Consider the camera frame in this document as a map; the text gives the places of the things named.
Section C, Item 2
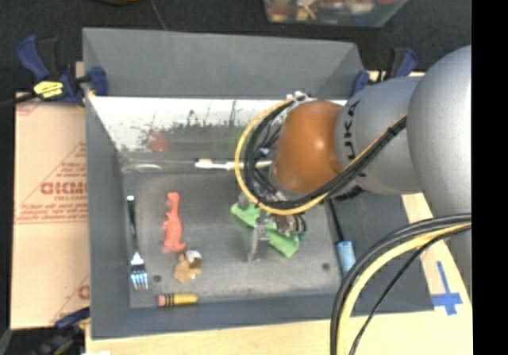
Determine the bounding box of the green cloth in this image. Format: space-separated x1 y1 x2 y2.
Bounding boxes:
230 194 307 259

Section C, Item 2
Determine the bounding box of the white toothbrush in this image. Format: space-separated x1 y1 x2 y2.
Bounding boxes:
194 158 275 172

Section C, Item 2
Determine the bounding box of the orange toy dinosaur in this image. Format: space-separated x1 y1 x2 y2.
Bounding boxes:
161 191 187 254

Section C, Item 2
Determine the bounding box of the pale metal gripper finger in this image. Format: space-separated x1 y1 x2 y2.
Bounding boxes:
248 230 260 263
257 225 272 261

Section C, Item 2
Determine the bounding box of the tan toy animal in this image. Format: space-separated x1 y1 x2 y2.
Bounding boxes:
172 249 204 284

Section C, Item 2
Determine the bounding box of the grey metal bin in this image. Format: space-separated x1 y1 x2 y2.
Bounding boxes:
82 27 434 339

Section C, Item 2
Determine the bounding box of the blue and black pen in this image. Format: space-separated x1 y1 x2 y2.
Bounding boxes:
326 198 357 277

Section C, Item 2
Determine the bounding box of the silver metal fork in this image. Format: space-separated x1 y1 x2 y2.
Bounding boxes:
126 195 150 292

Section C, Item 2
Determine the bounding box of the yellow crayon with pink end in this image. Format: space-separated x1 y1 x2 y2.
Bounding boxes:
156 292 199 308

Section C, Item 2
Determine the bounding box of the brown cardboard board red print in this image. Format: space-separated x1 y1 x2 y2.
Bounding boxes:
10 97 90 330

